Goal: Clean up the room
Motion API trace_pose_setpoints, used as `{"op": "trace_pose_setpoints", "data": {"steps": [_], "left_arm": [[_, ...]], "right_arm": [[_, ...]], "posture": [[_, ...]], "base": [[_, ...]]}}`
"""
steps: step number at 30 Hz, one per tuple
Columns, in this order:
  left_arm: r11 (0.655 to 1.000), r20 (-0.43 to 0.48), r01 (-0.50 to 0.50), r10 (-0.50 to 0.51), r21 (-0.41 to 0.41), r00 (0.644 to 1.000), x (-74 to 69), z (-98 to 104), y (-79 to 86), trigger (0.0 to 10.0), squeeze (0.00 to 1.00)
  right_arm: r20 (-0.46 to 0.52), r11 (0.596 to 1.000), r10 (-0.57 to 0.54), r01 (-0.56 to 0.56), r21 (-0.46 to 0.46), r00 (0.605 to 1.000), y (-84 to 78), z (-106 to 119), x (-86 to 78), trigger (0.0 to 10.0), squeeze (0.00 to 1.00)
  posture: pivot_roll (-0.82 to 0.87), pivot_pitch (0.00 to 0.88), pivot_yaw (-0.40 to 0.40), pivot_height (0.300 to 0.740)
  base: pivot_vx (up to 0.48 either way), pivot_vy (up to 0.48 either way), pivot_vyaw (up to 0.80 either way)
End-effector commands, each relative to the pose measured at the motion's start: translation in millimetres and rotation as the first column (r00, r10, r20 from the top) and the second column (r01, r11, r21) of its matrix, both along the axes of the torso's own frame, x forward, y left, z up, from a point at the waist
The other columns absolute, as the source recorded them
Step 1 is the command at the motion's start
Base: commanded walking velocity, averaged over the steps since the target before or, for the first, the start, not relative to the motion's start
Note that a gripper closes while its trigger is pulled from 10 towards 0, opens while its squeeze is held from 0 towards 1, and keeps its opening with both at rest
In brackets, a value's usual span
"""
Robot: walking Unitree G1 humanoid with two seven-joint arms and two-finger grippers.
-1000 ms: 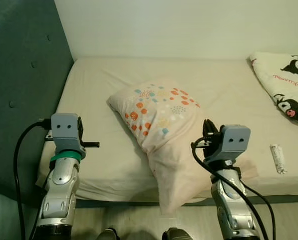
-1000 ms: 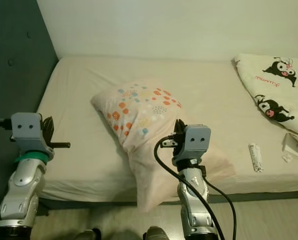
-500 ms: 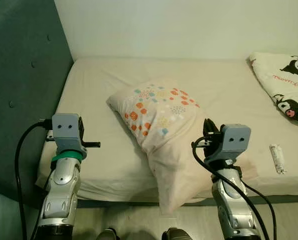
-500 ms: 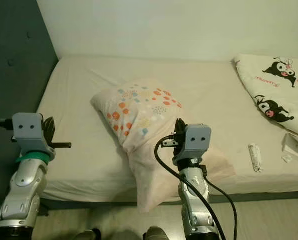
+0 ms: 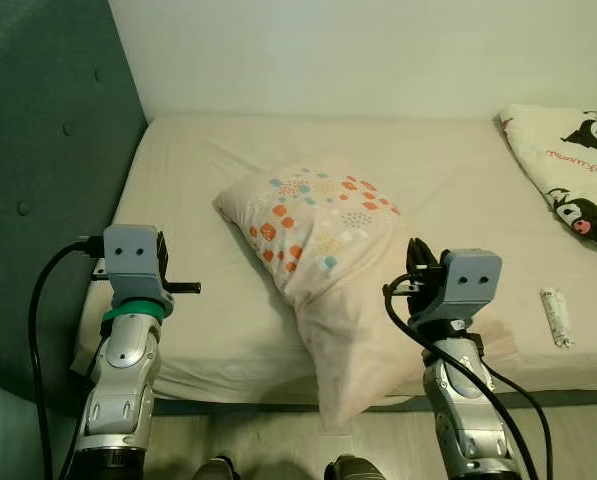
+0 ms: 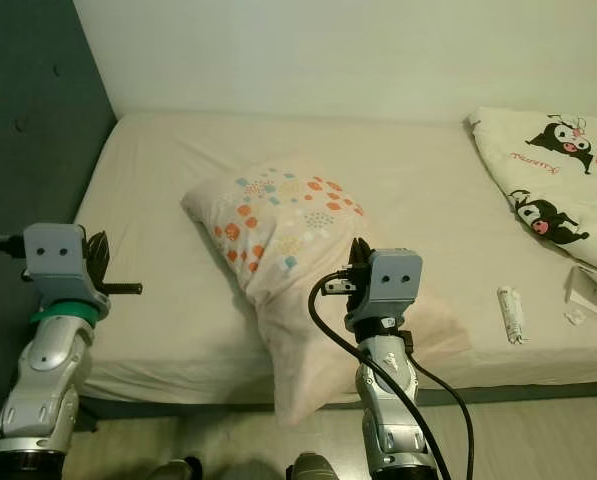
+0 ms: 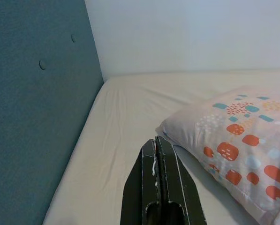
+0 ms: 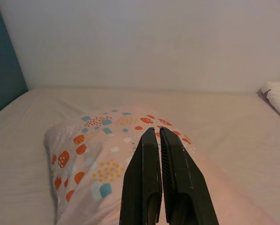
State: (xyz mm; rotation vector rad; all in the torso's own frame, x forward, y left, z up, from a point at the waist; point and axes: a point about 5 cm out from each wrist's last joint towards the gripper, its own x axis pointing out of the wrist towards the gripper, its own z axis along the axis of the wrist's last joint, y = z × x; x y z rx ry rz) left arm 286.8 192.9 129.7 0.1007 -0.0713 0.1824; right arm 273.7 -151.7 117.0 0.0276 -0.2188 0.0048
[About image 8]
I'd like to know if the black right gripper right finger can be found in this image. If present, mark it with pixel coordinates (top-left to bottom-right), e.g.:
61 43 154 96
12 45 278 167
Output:
159 127 220 225

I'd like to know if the pink patterned pillow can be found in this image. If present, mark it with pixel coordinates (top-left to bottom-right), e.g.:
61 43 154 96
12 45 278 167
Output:
43 105 280 225

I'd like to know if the mattress with white sheet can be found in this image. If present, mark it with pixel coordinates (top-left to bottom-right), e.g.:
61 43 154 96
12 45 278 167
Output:
0 88 280 225

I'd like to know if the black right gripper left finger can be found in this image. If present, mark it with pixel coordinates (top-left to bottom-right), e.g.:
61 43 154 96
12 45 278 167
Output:
119 127 163 225

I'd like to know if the white cartoon print comforter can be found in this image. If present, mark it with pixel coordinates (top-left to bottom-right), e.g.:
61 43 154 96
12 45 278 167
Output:
258 81 280 124

